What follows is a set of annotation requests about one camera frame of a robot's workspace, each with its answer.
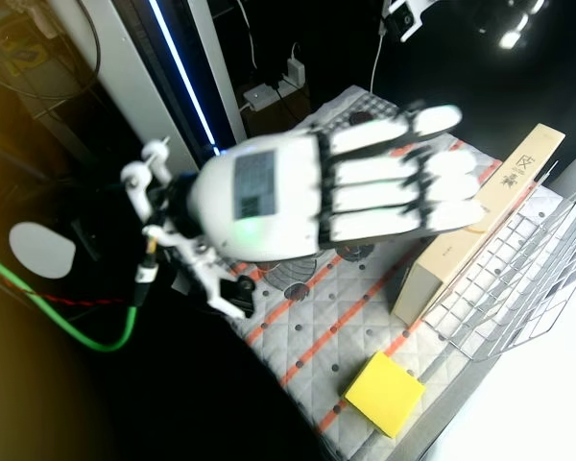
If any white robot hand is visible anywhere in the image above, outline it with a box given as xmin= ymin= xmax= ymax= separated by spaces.
xmin=186 ymin=103 xmax=487 ymax=263

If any dark robot hand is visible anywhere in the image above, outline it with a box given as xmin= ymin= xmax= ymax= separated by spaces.
xmin=474 ymin=0 xmax=549 ymax=52

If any beige book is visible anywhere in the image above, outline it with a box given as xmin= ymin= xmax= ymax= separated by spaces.
xmin=391 ymin=123 xmax=566 ymax=328

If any brown box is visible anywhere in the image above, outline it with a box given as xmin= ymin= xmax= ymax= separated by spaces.
xmin=242 ymin=88 xmax=314 ymax=145

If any white power strip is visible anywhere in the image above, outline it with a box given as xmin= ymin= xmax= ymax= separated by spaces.
xmin=242 ymin=79 xmax=301 ymax=112

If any grey quilt with print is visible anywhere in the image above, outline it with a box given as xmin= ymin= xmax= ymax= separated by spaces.
xmin=170 ymin=85 xmax=576 ymax=461

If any white charger plug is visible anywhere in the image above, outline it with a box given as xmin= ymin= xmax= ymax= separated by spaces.
xmin=286 ymin=42 xmax=307 ymax=84

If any yellow sponge block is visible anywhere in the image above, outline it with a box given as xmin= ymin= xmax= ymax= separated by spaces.
xmin=344 ymin=351 xmax=426 ymax=439

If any thin white cable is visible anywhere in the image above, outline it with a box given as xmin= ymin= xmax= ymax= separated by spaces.
xmin=233 ymin=0 xmax=259 ymax=71

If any white post with blue light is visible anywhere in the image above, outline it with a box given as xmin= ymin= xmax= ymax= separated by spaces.
xmin=47 ymin=0 xmax=249 ymax=169

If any red and black twisted wire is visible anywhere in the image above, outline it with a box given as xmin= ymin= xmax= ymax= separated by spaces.
xmin=2 ymin=280 xmax=126 ymax=309

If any green cable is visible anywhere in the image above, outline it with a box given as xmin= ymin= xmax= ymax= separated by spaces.
xmin=0 ymin=248 xmax=139 ymax=353

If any black cable loop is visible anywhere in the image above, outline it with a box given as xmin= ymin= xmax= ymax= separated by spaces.
xmin=0 ymin=0 xmax=102 ymax=102

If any wire dish rack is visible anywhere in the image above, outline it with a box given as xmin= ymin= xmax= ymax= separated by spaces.
xmin=420 ymin=159 xmax=576 ymax=360

